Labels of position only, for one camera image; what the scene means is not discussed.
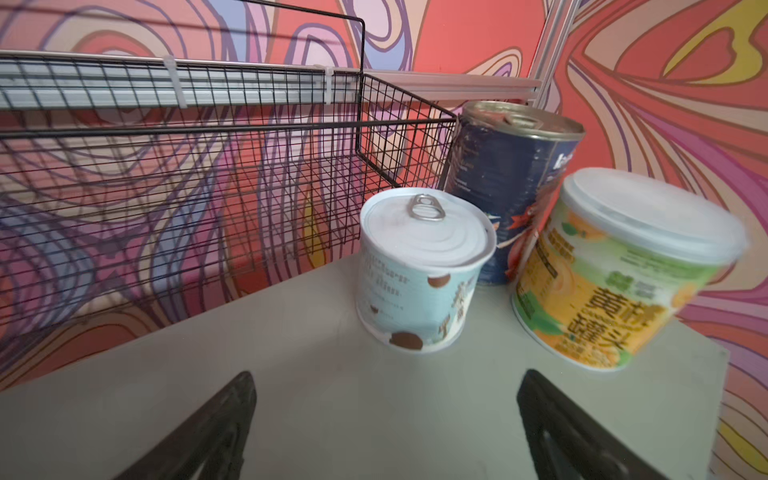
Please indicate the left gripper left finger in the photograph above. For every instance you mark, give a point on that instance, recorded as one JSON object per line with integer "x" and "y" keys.
{"x": 210, "y": 443}

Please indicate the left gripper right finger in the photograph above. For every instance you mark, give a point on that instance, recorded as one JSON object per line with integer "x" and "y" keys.
{"x": 565, "y": 442}

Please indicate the yellow peach can plastic lid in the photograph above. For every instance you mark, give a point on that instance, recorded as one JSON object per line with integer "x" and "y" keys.
{"x": 618, "y": 257}

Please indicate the light blue spotted can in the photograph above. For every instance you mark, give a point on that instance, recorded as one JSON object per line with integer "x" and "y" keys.
{"x": 421, "y": 255}

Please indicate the dark blue tomato can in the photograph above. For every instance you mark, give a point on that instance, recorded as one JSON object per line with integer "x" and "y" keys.
{"x": 507, "y": 159}

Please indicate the grey metal cabinet box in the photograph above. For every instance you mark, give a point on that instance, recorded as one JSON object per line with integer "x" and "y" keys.
{"x": 335, "y": 403}

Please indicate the back black wire basket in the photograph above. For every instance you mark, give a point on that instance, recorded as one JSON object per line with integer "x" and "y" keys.
{"x": 162, "y": 158}

